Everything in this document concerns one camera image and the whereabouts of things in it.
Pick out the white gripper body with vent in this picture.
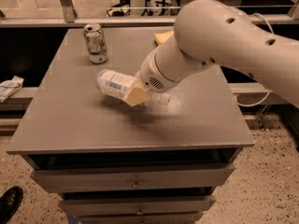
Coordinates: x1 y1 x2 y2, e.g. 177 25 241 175
139 49 181 93

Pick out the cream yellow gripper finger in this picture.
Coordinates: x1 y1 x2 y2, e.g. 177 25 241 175
122 82 151 106

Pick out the clear blue-label plastic bottle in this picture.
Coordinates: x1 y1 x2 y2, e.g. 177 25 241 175
96 69 170 105

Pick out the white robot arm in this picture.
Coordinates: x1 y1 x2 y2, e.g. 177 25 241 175
123 0 299 107

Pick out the green white 7up can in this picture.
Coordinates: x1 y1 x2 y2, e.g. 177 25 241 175
83 23 108 63

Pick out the yellow sponge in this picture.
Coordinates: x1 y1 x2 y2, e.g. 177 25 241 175
154 31 174 46

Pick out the grey drawer cabinet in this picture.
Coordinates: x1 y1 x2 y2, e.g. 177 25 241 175
6 25 256 224

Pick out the top grey drawer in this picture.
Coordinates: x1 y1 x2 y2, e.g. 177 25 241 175
31 163 235 193

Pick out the grey drawer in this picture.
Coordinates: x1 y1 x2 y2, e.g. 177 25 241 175
59 196 216 216
31 163 235 193
78 212 203 224

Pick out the middle grey drawer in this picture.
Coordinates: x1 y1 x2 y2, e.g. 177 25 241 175
59 196 216 216

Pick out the bottom grey drawer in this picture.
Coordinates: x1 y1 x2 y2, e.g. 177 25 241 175
78 212 203 224

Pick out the black leather shoe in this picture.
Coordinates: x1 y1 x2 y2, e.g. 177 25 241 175
0 186 23 224

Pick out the metal railing frame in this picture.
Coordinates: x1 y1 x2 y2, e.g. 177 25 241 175
0 0 298 28

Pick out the white cable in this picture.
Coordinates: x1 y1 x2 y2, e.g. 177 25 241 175
234 12 276 108

